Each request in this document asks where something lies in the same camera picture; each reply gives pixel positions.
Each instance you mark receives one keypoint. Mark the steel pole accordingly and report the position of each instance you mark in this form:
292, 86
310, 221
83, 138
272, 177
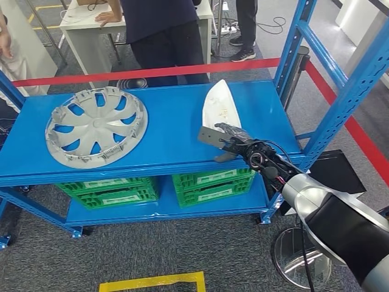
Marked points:
218, 32

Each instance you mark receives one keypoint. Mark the person's forearm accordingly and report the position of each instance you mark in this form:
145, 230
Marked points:
114, 6

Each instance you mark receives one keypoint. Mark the black stanchion post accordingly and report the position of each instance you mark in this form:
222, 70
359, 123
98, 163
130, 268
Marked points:
296, 76

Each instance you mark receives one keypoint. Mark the black square stool seat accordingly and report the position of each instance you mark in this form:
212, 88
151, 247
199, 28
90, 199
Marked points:
337, 171

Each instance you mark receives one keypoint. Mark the silver wheel hubcap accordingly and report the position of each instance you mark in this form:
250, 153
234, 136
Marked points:
98, 123

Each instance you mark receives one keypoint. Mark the steel frame table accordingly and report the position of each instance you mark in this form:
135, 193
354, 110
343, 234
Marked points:
45, 29

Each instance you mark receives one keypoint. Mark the white plastic car part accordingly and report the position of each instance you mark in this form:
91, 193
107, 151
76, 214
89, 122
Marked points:
220, 104

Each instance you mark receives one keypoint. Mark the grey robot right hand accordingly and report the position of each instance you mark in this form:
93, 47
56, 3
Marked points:
235, 132

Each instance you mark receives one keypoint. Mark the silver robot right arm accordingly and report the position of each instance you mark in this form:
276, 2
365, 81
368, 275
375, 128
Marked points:
334, 225

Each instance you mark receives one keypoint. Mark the red barrier belt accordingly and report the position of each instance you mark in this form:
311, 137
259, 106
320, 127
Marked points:
349, 121
151, 72

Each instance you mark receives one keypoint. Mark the person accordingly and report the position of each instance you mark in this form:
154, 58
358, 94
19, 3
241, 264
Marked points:
12, 76
246, 20
163, 24

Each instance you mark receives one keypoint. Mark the brown cardboard box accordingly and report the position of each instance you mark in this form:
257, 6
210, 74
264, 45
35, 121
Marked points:
85, 2

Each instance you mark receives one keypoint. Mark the blue steel shelf rack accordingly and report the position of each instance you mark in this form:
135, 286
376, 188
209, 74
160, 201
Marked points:
169, 133

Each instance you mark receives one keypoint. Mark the black ribbed stanchion base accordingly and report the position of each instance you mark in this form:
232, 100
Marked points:
132, 84

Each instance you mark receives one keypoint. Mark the person's hand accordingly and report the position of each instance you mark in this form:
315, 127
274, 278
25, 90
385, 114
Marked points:
5, 44
106, 18

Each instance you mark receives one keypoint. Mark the white power strip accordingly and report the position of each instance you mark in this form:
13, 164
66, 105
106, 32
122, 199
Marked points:
229, 29

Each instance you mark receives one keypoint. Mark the chrome round stool base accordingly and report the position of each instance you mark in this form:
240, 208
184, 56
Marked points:
289, 262

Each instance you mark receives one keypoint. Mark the white desk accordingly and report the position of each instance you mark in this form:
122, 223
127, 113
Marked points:
88, 44

